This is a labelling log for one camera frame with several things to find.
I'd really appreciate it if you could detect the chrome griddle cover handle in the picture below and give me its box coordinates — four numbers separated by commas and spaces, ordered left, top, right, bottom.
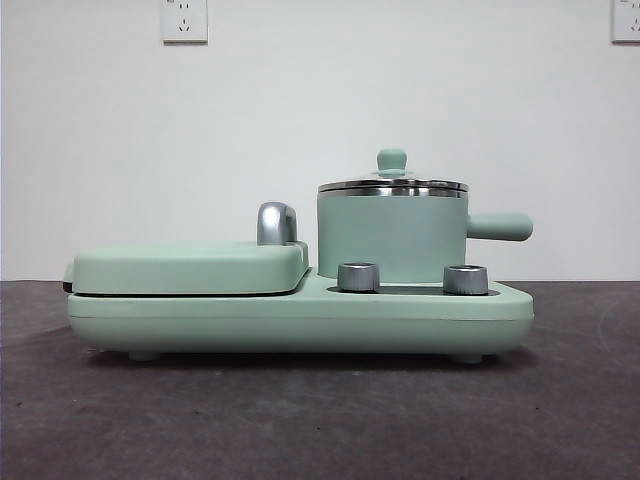
256, 200, 301, 247

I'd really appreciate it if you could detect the silver control knob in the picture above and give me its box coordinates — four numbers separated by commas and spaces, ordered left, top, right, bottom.
336, 261, 380, 292
442, 263, 488, 295

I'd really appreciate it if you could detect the green hinged griddle cover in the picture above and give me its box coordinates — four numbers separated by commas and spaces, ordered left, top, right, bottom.
62, 238, 311, 296

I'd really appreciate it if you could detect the green pot with side handle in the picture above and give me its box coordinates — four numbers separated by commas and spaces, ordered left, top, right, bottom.
316, 187, 533, 281

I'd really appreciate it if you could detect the green breakfast machine base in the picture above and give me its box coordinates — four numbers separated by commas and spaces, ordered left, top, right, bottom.
67, 264, 535, 362

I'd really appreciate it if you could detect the white wall socket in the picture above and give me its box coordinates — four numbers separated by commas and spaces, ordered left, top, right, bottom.
611, 0, 640, 44
160, 0, 209, 44

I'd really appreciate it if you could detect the glass pot lid green knob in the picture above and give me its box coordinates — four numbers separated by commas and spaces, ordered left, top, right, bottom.
317, 147, 469, 194

